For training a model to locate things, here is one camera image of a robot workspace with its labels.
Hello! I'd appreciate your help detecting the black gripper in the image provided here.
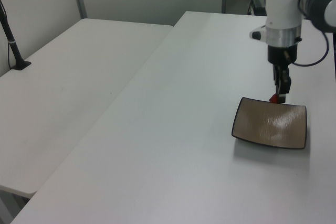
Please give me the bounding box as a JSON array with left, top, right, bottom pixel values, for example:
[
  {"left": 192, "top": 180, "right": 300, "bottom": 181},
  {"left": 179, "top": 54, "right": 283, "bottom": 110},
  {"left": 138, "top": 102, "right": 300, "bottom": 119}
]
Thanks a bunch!
[{"left": 267, "top": 44, "right": 299, "bottom": 104}]

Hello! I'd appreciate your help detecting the black camera stand pole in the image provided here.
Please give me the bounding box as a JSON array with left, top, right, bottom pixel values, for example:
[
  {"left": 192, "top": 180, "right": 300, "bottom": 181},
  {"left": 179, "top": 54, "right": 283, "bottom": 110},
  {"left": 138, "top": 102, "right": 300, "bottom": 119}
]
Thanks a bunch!
[{"left": 0, "top": 0, "right": 33, "bottom": 71}]

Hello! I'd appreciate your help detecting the square brown ceramic plate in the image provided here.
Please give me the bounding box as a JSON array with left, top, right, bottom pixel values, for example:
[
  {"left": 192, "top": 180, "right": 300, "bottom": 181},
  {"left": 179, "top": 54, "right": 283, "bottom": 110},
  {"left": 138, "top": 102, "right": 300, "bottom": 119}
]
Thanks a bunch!
[{"left": 231, "top": 97, "right": 308, "bottom": 150}]

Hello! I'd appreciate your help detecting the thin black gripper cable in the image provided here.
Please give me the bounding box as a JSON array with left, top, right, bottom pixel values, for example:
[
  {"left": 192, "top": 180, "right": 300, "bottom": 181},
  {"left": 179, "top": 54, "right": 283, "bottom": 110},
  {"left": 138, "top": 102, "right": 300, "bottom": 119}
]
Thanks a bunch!
[{"left": 290, "top": 31, "right": 331, "bottom": 67}]

